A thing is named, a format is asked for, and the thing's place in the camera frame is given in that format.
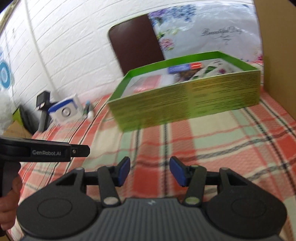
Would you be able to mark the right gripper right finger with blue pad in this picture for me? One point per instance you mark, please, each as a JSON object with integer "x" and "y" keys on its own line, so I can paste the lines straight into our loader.
{"x": 192, "y": 177}

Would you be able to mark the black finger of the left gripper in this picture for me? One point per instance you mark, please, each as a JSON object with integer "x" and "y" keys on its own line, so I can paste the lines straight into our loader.
{"x": 80, "y": 150}

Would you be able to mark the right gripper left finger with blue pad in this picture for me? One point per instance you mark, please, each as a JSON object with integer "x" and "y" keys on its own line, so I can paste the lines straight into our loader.
{"x": 109, "y": 178}

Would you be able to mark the white blue device box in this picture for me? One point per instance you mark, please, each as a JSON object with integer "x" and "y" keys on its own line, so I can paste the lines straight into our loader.
{"x": 67, "y": 110}

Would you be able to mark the blue red playing card box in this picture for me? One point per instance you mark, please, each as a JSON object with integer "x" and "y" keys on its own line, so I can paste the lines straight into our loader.
{"x": 185, "y": 67}

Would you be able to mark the white patterned fabric pouch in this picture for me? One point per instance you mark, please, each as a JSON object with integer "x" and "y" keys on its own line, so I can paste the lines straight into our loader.
{"x": 214, "y": 68}

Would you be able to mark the person's left hand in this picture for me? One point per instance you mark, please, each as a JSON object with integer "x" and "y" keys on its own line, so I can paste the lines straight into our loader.
{"x": 9, "y": 204}

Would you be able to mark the brown cardboard box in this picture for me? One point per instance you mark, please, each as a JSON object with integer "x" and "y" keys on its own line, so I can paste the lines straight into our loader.
{"x": 15, "y": 130}

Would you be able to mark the white plastic bag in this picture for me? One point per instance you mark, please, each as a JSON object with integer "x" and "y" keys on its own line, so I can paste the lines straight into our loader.
{"x": 6, "y": 111}

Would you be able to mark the blue cap marker pen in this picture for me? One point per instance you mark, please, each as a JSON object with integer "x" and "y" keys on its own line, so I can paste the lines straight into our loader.
{"x": 86, "y": 109}

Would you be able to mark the black gray handheld device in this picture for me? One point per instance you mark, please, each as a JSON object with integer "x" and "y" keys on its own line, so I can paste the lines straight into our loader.
{"x": 43, "y": 104}

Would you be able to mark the plaid bed sheet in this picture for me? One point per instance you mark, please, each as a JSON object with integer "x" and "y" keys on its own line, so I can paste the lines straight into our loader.
{"x": 225, "y": 176}

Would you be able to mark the pink tissue pack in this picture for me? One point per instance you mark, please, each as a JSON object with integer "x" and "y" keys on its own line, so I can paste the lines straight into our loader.
{"x": 147, "y": 83}

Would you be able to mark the green cardboard box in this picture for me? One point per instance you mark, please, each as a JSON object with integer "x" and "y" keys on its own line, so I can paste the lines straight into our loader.
{"x": 188, "y": 99}

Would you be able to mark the brown headboard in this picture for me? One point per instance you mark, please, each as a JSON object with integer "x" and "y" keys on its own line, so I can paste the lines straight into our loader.
{"x": 134, "y": 43}

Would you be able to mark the brown wooden board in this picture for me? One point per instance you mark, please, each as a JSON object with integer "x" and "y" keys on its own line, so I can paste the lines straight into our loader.
{"x": 277, "y": 26}

